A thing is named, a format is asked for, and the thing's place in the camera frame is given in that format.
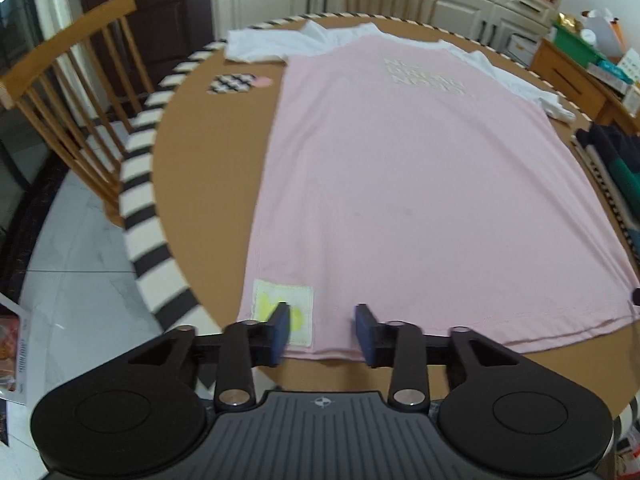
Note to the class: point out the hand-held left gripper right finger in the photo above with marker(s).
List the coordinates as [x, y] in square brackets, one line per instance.
[365, 332]

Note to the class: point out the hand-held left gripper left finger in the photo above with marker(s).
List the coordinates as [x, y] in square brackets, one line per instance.
[279, 332]

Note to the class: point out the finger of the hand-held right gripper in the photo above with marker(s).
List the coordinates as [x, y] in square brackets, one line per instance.
[636, 296]

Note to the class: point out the pink t-shirt with white sleeves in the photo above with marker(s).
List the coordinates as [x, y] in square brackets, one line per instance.
[410, 185]

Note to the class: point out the stack of dark folded clothes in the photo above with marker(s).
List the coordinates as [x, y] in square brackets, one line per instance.
[617, 160]

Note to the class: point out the brown tablecloth with striped edge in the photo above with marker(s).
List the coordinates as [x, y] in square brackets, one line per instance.
[210, 170]

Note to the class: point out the wooden side table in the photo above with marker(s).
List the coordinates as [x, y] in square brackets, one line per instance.
[575, 82]

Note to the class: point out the teal flat box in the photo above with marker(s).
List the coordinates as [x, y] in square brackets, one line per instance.
[611, 75]

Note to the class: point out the small pink sticker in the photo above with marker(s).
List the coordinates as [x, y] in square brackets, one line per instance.
[263, 81]

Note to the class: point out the black and white checkered coaster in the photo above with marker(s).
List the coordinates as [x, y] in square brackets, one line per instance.
[231, 84]

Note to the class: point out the green plastic bin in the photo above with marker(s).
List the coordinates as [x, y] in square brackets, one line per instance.
[582, 42]

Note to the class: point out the printed paper on floor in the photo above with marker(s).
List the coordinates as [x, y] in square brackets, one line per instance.
[15, 360]

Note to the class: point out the white cardboard box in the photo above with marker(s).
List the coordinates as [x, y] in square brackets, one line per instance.
[524, 49]

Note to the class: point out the white cabinet with drawers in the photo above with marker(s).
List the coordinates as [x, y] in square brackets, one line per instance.
[480, 5]

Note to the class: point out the dark brown door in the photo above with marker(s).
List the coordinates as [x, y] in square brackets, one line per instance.
[155, 15]

